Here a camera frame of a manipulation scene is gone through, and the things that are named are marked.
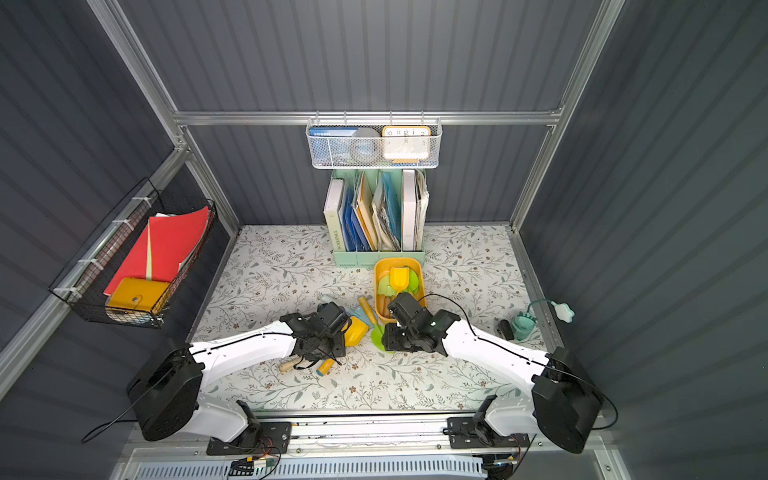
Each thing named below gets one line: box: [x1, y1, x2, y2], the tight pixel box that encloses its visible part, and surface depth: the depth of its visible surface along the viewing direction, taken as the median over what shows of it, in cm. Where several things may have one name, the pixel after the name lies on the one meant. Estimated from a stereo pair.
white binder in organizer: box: [402, 169, 417, 251], surface depth 100 cm
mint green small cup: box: [513, 312, 537, 341], surface depth 86 cm
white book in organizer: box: [323, 178, 346, 253], surface depth 96 cm
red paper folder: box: [103, 206, 209, 295], surface depth 76 cm
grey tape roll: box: [350, 127, 381, 164], surface depth 89 cm
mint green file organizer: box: [332, 169, 430, 267], surface depth 101 cm
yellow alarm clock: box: [382, 126, 431, 163], surface depth 90 cm
